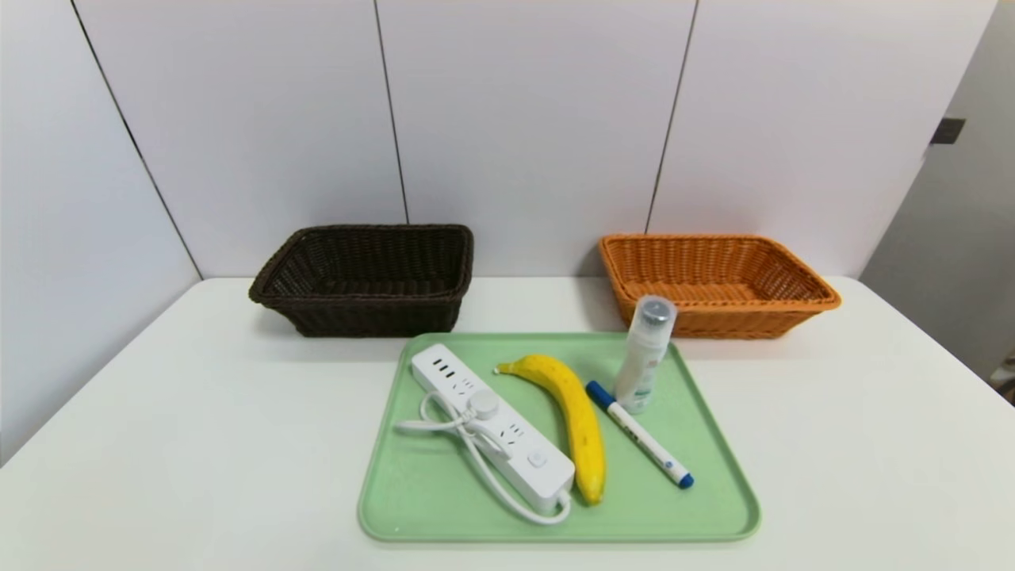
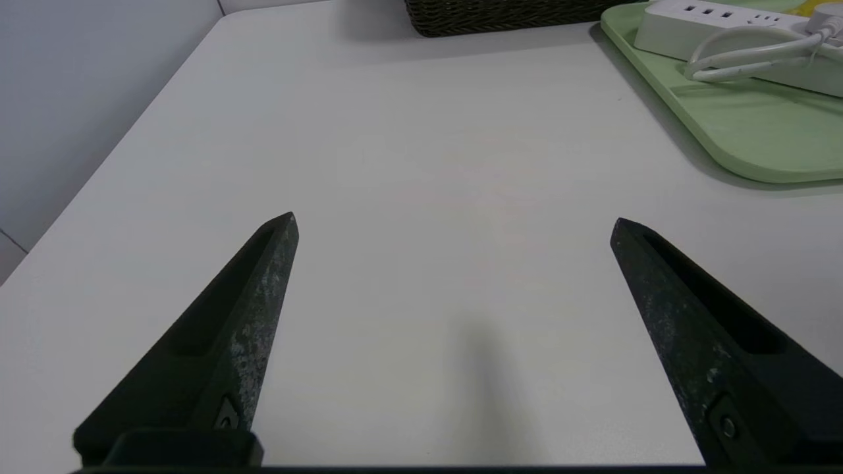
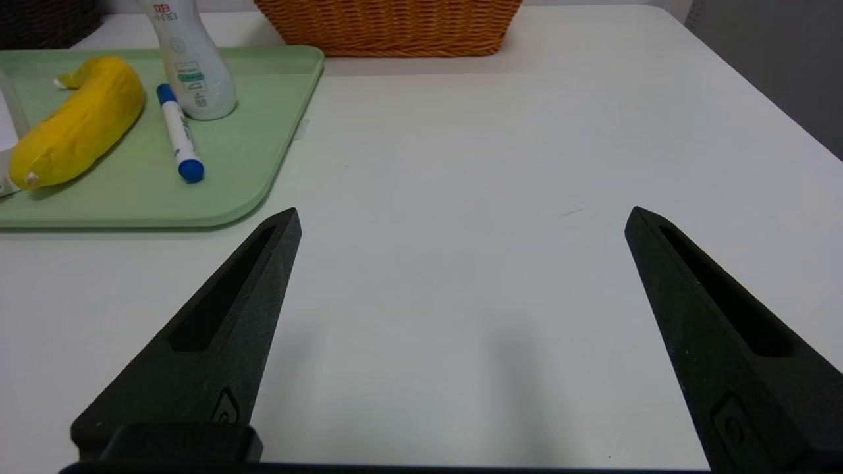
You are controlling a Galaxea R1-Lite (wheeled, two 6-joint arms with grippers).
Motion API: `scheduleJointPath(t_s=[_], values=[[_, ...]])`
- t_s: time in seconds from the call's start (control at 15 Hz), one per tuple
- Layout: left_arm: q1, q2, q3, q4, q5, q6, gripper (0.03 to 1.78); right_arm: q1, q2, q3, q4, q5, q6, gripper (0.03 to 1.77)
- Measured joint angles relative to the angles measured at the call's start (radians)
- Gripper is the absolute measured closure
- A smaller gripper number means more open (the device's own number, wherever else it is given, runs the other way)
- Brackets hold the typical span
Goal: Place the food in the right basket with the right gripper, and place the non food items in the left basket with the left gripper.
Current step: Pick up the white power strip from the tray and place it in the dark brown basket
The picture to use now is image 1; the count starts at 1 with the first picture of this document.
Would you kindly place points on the orange wicker basket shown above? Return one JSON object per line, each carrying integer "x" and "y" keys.
{"x": 714, "y": 317}

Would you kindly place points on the white bottle with clear cap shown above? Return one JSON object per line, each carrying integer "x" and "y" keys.
{"x": 642, "y": 365}

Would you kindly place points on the light green plastic tray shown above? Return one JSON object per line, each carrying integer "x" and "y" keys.
{"x": 444, "y": 492}

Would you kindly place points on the yellow banana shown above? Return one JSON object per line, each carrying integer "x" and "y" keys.
{"x": 579, "y": 412}

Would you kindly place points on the dark brown wicker basket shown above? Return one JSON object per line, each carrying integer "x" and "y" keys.
{"x": 357, "y": 313}

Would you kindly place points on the dark wall fixture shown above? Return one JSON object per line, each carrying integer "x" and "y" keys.
{"x": 947, "y": 131}

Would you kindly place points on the white marker with blue cap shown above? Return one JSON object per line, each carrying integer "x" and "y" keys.
{"x": 638, "y": 434}

